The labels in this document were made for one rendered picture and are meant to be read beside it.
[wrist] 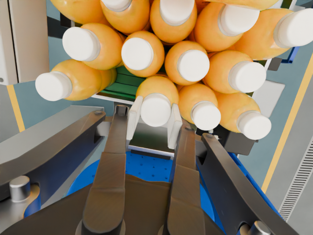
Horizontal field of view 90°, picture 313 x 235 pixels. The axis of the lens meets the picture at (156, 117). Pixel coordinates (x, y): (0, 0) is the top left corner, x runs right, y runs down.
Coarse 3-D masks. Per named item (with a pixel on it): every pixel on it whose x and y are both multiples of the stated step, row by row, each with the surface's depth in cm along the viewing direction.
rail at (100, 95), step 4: (100, 92) 39; (92, 96) 37; (96, 96) 36; (100, 96) 36; (104, 96) 36; (108, 96) 37; (112, 96) 38; (116, 96) 38; (120, 96) 39; (112, 100) 37; (116, 100) 37; (120, 100) 37; (124, 100) 37; (128, 100) 37; (132, 100) 38; (132, 104) 37
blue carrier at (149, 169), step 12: (132, 156) 41; (144, 156) 42; (96, 168) 35; (132, 168) 37; (144, 168) 38; (156, 168) 39; (168, 168) 39; (84, 180) 31; (156, 180) 35; (168, 180) 35; (72, 192) 28; (204, 192) 34; (204, 204) 31
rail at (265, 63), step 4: (284, 0) 31; (288, 0) 30; (292, 0) 29; (296, 0) 29; (284, 4) 31; (288, 4) 30; (292, 4) 29; (288, 8) 29; (292, 8) 29; (264, 60) 33; (268, 60) 33; (264, 64) 33; (268, 64) 33; (252, 92) 35; (256, 92) 35; (252, 96) 35
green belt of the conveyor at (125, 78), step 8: (120, 32) 39; (152, 32) 38; (184, 40) 39; (168, 48) 40; (120, 72) 42; (128, 72) 42; (120, 80) 43; (128, 80) 43; (136, 80) 43; (112, 88) 44; (120, 88) 44; (128, 88) 44; (136, 88) 44; (128, 96) 44
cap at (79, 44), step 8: (72, 32) 19; (80, 32) 19; (88, 32) 20; (64, 40) 20; (72, 40) 20; (80, 40) 19; (88, 40) 19; (64, 48) 20; (72, 48) 20; (80, 48) 20; (88, 48) 20; (96, 48) 21; (72, 56) 20; (80, 56) 20; (88, 56) 20
